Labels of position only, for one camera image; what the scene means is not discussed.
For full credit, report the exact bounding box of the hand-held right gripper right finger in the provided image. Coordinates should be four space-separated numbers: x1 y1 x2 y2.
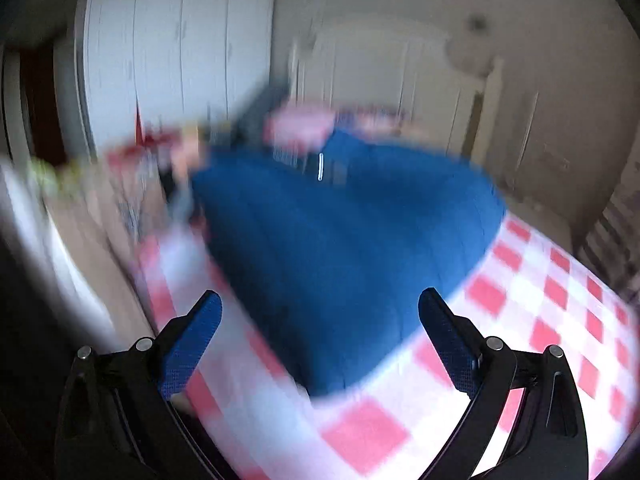
417 287 589 480

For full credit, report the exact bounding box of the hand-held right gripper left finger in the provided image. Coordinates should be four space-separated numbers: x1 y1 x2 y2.
52 290 223 480

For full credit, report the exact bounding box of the blue puffer jacket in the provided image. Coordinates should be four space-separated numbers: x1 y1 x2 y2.
190 130 508 398

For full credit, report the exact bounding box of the red white checkered bedsheet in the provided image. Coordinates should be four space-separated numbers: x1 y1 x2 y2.
135 212 636 480

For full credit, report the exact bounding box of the white chest of drawers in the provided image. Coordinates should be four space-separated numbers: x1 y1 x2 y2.
75 0 278 161

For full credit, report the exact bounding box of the striped curtain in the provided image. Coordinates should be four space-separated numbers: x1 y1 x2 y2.
575 180 640 301

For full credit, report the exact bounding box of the white bed headboard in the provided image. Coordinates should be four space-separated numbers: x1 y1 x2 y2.
290 22 503 161

